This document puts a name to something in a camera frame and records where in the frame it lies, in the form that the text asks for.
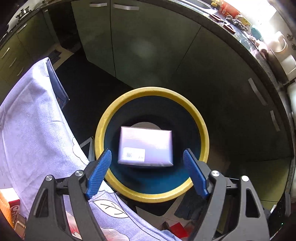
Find purple cardboard box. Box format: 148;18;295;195
117;126;174;167

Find orange foam net sleeve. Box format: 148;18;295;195
0;192;13;227

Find red white small carton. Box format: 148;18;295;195
9;199;21;222

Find purple floral tablecloth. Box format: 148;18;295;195
1;58;177;240

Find green kitchen cabinets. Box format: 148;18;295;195
1;1;295;161

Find yellow rimmed blue trash bin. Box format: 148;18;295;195
95;87;210;203

